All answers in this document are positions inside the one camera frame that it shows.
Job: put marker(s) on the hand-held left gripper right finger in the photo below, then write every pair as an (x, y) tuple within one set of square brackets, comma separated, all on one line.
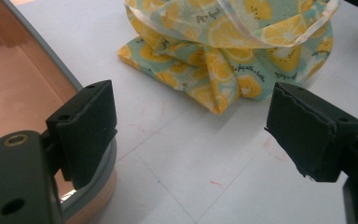
[(310, 133)]

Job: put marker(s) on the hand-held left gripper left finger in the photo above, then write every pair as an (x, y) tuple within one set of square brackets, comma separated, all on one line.
[(87, 133)]

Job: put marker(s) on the white table mat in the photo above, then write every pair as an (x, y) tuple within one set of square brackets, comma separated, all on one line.
[(183, 168)]

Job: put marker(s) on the lemon print fabric bag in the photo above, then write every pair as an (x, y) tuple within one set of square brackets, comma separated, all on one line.
[(230, 59)]

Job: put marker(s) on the orange basket with grey rim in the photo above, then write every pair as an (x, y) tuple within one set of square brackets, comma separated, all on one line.
[(15, 87)]

